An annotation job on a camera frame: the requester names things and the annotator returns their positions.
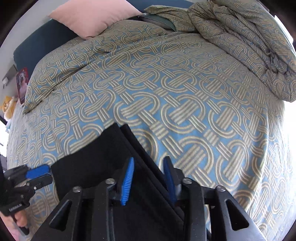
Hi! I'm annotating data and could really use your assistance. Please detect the black pants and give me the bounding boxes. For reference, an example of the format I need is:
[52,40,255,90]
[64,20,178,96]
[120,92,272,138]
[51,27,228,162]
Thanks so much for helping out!
[51,124,184,240]

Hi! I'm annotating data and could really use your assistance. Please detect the person's left hand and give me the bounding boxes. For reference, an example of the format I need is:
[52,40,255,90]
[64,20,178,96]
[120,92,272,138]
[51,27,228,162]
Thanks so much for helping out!
[1,210,28,240]

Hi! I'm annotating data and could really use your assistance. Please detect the orange plush toy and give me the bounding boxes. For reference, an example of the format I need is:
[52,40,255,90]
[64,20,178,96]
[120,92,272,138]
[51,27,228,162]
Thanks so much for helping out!
[1,96,18,121]

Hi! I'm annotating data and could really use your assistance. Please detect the blue patterned bed cover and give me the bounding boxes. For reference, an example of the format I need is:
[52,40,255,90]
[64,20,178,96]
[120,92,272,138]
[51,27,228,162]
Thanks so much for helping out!
[7,20,295,240]

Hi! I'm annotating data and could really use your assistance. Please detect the patterned pillow with green edge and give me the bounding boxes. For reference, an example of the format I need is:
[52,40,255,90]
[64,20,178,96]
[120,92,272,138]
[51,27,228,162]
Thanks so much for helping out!
[139,5,196,32]

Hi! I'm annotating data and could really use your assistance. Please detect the pink pillow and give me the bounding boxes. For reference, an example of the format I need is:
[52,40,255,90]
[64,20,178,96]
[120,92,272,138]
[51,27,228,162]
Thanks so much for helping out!
[49,0,142,39]

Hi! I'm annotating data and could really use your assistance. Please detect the bunched patterned duvet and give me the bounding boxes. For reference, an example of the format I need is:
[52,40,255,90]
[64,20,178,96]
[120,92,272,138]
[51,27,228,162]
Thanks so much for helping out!
[187,1,295,102]

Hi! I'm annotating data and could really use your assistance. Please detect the grey wall socket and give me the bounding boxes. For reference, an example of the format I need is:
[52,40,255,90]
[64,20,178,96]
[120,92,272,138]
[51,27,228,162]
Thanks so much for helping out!
[2,65,18,87]

